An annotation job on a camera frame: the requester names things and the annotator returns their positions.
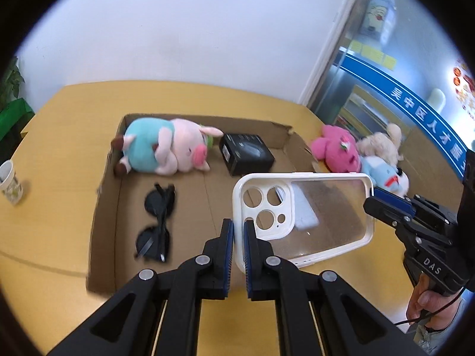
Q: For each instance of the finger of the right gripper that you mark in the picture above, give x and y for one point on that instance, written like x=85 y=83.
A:
x=384 y=213
x=401 y=205

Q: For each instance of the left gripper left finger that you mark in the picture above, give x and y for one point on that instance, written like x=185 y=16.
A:
x=157 y=313

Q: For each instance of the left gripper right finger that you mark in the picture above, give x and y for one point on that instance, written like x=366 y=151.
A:
x=318 y=314

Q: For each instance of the black sunglasses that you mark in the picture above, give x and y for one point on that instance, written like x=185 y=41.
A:
x=154 y=241

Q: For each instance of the white switch box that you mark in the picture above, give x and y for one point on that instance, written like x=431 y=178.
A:
x=305 y=217

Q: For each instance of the clear white phone case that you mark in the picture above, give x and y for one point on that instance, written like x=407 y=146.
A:
x=337 y=200

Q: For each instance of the black product box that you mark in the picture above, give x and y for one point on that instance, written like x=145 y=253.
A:
x=245 y=153

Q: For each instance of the person's right hand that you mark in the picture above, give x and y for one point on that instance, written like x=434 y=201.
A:
x=425 y=299

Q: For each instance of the beige bear plush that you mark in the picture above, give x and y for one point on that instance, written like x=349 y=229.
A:
x=384 y=145

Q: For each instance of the pink bear plush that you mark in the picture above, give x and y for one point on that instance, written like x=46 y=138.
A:
x=336 y=147

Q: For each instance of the yellow sticky notes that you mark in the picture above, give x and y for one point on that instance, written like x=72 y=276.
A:
x=372 y=54

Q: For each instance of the pig plush toy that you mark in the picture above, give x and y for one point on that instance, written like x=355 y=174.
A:
x=165 y=147

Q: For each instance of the paper cup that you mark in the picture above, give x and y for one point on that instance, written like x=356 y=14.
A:
x=10 y=187

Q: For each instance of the large potted plant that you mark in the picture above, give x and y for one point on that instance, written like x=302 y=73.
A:
x=11 y=83

